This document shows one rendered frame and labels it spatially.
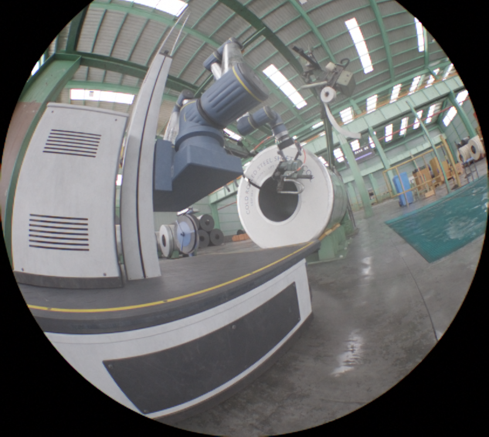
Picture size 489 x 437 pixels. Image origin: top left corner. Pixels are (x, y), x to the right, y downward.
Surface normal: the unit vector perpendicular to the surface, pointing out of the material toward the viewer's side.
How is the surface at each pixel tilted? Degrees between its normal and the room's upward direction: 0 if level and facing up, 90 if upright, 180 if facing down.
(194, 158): 90
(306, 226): 90
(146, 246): 90
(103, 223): 90
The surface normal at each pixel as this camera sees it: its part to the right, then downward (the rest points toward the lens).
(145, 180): 0.69, -0.32
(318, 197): -0.69, -0.07
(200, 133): 0.29, 0.71
